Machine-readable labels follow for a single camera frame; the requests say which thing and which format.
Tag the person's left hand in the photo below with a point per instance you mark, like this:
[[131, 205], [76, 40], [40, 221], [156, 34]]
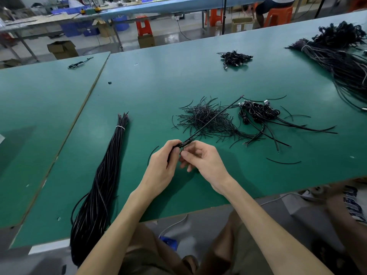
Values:
[[160, 171]]

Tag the blue plastic item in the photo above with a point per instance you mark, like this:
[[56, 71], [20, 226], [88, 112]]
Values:
[[168, 243]]

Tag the black fan on stand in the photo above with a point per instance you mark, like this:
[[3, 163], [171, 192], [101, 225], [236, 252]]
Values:
[[224, 17]]

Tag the red plastic stool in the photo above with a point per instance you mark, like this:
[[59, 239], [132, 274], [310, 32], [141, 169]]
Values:
[[144, 25]]

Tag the person's right hand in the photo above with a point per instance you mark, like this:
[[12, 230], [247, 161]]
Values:
[[207, 163]]

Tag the small cardboard box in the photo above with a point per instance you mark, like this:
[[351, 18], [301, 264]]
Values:
[[146, 41]]

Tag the orange plastic stool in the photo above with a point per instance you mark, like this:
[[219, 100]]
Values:
[[278, 17], [215, 17]]

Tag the long blue workbench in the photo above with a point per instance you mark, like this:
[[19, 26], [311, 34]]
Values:
[[172, 5]]

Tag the person's right forearm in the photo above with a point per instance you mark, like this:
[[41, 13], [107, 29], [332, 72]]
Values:
[[275, 232]]

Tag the person's brown shorts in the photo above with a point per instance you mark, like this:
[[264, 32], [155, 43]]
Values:
[[246, 252]]

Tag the black sandal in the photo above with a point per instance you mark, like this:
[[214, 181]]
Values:
[[191, 265]]

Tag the person's left forearm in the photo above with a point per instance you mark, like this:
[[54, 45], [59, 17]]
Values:
[[117, 235]]

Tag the person's right leg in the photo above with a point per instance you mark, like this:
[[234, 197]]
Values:
[[350, 226]]

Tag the open cardboard box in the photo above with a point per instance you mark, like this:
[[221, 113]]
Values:
[[62, 49]]

